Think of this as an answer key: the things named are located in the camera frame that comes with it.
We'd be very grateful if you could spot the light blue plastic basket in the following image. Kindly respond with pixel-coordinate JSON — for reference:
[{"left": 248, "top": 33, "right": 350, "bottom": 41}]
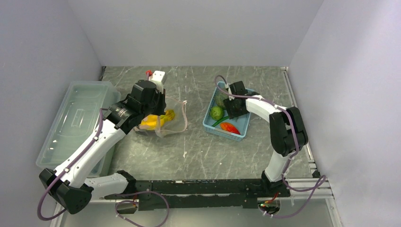
[{"left": 202, "top": 87, "right": 251, "bottom": 141}]

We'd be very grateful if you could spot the yellow banana bunch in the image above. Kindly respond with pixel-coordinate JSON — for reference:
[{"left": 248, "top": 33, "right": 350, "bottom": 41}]
[{"left": 139, "top": 109, "right": 175, "bottom": 131}]

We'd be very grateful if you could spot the green chili pepper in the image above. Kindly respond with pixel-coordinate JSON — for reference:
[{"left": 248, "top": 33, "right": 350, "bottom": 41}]
[{"left": 212, "top": 116, "right": 229, "bottom": 127}]

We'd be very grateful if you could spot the clear zip top bag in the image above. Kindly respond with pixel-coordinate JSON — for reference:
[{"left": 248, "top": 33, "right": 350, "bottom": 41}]
[{"left": 133, "top": 97, "right": 188, "bottom": 138}]

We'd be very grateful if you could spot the green netted melon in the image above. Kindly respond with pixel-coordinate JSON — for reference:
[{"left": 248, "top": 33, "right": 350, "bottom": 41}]
[{"left": 214, "top": 89, "right": 228, "bottom": 110}]

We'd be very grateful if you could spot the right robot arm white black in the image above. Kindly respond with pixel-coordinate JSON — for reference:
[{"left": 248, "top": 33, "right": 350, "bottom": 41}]
[{"left": 221, "top": 81, "right": 308, "bottom": 196}]

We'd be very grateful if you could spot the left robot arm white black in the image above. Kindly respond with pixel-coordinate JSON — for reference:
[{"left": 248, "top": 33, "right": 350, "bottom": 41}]
[{"left": 39, "top": 79, "right": 166, "bottom": 214}]

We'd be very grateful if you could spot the light green custard apple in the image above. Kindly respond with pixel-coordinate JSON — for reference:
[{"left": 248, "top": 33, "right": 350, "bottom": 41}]
[{"left": 209, "top": 106, "right": 225, "bottom": 121}]

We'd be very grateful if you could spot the clear plastic storage bin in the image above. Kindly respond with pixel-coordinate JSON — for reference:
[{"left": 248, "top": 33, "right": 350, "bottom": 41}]
[{"left": 36, "top": 81, "right": 121, "bottom": 169}]

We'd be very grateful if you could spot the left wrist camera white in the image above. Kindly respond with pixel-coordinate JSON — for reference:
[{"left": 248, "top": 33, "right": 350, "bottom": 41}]
[{"left": 146, "top": 70, "right": 167, "bottom": 92}]

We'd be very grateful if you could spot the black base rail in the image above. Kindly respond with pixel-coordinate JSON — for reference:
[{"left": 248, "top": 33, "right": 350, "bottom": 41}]
[{"left": 105, "top": 179, "right": 290, "bottom": 211}]

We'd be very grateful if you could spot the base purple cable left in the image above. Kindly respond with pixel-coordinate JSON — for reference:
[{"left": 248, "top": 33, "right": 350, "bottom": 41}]
[{"left": 114, "top": 192, "right": 170, "bottom": 227}]

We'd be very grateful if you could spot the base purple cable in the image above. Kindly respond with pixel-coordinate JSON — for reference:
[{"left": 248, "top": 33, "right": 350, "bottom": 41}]
[
  {"left": 114, "top": 192, "right": 170, "bottom": 227},
  {"left": 258, "top": 178, "right": 326, "bottom": 219}
]

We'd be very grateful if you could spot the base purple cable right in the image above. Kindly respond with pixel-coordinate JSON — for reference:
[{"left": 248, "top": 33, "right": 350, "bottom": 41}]
[{"left": 258, "top": 178, "right": 326, "bottom": 219}]

